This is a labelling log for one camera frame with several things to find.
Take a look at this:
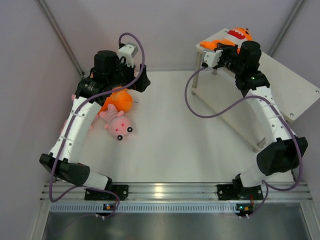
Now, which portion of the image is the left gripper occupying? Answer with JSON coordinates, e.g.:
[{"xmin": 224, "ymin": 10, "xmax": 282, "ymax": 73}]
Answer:
[{"xmin": 107, "ymin": 56, "xmax": 149, "ymax": 93}]

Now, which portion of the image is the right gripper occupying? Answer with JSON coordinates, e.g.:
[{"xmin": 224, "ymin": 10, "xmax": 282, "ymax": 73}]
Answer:
[{"xmin": 212, "ymin": 43, "xmax": 244, "ymax": 75}]

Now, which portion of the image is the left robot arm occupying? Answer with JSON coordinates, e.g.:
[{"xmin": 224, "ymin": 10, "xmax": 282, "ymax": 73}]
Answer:
[{"xmin": 39, "ymin": 43, "xmax": 151, "ymax": 200}]

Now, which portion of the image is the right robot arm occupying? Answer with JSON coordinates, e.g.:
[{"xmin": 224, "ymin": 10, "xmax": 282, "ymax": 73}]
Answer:
[{"xmin": 217, "ymin": 41, "xmax": 308, "ymax": 199}]

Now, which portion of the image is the white two-tier shelf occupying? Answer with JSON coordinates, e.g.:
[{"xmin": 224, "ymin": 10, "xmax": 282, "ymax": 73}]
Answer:
[{"xmin": 191, "ymin": 52, "xmax": 320, "ymax": 153}]

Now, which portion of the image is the pink striped plush centre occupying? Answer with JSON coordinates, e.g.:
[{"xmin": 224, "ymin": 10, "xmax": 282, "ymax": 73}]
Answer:
[{"xmin": 98, "ymin": 104, "xmax": 133, "ymax": 142}]

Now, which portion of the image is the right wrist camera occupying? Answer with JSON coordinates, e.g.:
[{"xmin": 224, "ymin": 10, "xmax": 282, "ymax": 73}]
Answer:
[{"xmin": 202, "ymin": 49, "xmax": 223, "ymax": 69}]

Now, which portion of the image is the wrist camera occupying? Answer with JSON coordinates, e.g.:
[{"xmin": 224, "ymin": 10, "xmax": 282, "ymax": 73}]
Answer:
[
  {"xmin": 202, "ymin": 49, "xmax": 223, "ymax": 69},
  {"xmin": 117, "ymin": 42, "xmax": 138, "ymax": 68}
]

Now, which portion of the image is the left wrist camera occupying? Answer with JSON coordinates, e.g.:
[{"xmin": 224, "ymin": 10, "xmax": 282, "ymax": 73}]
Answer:
[{"xmin": 117, "ymin": 42, "xmax": 138, "ymax": 68}]

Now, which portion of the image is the pink striped plush near wall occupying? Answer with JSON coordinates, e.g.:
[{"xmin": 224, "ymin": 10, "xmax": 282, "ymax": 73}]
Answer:
[{"xmin": 59, "ymin": 93, "xmax": 95, "ymax": 136}]

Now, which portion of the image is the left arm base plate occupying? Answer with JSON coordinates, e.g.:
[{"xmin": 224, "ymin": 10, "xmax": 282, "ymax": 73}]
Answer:
[{"xmin": 84, "ymin": 184, "xmax": 129, "ymax": 201}]

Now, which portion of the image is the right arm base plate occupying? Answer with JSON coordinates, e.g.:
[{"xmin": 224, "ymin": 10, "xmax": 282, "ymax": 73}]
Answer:
[{"xmin": 216, "ymin": 184, "xmax": 264, "ymax": 201}]

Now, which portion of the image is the aluminium rail frame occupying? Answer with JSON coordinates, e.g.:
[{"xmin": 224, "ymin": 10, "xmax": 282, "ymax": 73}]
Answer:
[{"xmin": 52, "ymin": 181, "xmax": 312, "ymax": 202}]

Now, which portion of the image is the white slotted cable duct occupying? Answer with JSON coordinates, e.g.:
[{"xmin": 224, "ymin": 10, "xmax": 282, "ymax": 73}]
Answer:
[{"xmin": 50, "ymin": 203, "xmax": 240, "ymax": 213}]

